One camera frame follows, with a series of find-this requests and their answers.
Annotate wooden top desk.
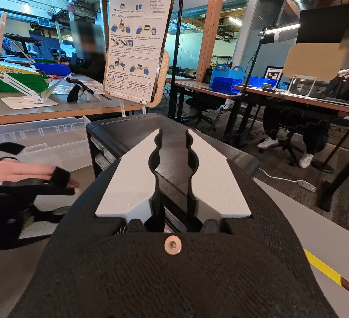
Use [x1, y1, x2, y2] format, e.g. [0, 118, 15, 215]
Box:
[165, 78, 349, 138]

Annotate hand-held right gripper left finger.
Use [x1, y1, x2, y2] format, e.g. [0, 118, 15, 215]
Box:
[95, 128, 165, 226]

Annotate blue tote with handles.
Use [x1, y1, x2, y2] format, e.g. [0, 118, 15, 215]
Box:
[209, 63, 244, 91]

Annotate wooden pillar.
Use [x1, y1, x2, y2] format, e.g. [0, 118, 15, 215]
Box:
[195, 0, 230, 82]

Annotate black light stand pole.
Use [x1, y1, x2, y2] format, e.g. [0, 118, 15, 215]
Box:
[166, 0, 203, 123]

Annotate black office chair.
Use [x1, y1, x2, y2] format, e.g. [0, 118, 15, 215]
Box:
[185, 95, 227, 131]

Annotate black camera tripod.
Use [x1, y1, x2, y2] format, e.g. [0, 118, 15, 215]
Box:
[235, 26, 276, 148]

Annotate black and white handheld device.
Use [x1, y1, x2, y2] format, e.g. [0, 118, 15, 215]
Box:
[66, 77, 102, 103]

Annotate green box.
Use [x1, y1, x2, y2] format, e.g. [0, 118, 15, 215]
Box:
[0, 61, 50, 93]

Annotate set of clear cabinet drawers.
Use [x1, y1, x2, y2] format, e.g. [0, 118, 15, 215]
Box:
[90, 135, 118, 172]

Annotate black and white tag sign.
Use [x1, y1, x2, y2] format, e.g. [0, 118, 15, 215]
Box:
[264, 66, 284, 88]

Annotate person's left hand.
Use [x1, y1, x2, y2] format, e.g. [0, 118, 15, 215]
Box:
[0, 158, 80, 189]

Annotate wooden document stand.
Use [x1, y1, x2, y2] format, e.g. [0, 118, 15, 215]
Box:
[146, 49, 170, 109]

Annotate clear acrylic box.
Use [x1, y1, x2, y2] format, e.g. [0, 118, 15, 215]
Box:
[288, 76, 317, 98]

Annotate black monitor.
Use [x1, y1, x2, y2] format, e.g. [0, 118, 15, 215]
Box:
[296, 4, 349, 45]

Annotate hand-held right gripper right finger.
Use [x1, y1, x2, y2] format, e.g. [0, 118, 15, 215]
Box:
[185, 128, 251, 223]

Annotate rounded wooden board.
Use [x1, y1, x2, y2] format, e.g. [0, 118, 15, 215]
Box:
[282, 42, 346, 82]

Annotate white power strip cable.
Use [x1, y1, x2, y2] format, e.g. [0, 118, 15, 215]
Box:
[257, 168, 317, 194]

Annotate white folding stand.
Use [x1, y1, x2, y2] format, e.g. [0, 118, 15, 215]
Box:
[0, 69, 72, 110]

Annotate black drawer cabinet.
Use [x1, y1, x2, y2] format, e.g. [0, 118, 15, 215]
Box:
[86, 113, 260, 232]

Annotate printed instruction sheet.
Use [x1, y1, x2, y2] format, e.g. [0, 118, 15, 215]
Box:
[103, 0, 175, 104]

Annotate blue plastic bin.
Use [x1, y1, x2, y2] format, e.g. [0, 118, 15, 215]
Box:
[249, 76, 279, 88]
[34, 62, 72, 76]
[212, 77, 244, 95]

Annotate yellow tape strip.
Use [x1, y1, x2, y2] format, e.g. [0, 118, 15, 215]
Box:
[303, 248, 349, 289]

